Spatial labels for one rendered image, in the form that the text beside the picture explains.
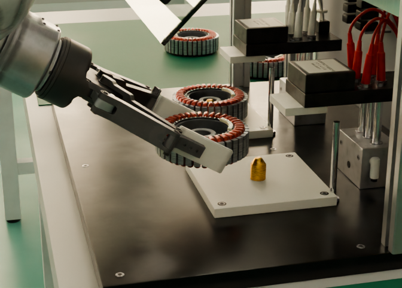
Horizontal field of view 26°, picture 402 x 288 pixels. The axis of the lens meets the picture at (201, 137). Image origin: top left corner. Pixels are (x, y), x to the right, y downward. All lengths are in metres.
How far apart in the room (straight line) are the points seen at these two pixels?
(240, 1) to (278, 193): 0.49
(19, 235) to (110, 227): 1.76
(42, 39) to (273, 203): 0.32
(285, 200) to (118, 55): 0.83
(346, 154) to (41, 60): 0.41
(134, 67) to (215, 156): 0.72
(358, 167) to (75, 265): 0.37
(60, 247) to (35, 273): 1.52
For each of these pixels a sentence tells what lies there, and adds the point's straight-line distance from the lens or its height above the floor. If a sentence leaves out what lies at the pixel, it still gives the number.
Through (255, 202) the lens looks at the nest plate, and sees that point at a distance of 1.02.
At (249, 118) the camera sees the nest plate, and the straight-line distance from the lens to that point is 1.29.
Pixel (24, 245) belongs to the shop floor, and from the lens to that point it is 2.68.
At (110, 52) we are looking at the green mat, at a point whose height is 0.75.
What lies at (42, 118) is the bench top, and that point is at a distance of 1.42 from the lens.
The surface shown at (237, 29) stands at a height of 0.91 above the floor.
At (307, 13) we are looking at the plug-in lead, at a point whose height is 0.93.
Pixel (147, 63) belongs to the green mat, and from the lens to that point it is 1.71.
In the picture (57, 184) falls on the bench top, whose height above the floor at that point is 0.75.
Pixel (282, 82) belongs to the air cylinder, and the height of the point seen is 0.82.
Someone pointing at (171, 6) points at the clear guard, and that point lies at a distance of 0.85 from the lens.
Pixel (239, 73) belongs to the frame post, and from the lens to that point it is 1.48.
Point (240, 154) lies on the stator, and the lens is 1.02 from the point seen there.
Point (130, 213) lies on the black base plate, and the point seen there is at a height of 0.77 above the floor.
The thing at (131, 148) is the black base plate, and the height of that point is 0.77.
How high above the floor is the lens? 1.20
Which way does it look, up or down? 20 degrees down
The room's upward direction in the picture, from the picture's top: straight up
